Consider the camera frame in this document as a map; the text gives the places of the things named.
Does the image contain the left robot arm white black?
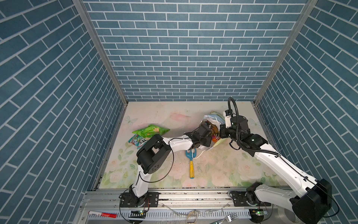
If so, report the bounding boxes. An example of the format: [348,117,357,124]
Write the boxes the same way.
[120,121,218,208]

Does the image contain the metal fork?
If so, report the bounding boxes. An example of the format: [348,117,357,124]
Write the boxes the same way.
[211,213,239,224]

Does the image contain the red handled tool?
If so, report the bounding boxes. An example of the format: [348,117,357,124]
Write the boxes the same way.
[88,211,117,218]

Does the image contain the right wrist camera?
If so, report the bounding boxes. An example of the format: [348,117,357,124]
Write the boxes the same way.
[223,109,233,128]

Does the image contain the blue yellow toy rake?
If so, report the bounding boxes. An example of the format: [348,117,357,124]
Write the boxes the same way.
[186,149,197,179]

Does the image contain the illustrated paper gift bag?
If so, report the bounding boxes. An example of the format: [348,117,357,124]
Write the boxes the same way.
[194,111,224,160]

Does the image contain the white slotted cable duct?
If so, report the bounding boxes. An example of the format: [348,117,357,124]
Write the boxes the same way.
[121,209,251,221]

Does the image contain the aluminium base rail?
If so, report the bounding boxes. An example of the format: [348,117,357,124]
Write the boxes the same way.
[81,188,308,209]

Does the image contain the beige cord loop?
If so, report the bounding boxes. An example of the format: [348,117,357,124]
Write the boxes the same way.
[186,210,199,224]

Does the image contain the orange snack packet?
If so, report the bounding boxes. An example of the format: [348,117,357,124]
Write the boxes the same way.
[212,134,221,143]

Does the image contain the green chips bag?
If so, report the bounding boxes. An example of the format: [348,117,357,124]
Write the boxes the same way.
[132,124,170,138]

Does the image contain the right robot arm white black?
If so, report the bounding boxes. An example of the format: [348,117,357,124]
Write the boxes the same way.
[220,111,333,224]

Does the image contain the teal red snack packet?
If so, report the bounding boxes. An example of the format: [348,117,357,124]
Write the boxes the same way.
[128,134,150,149]

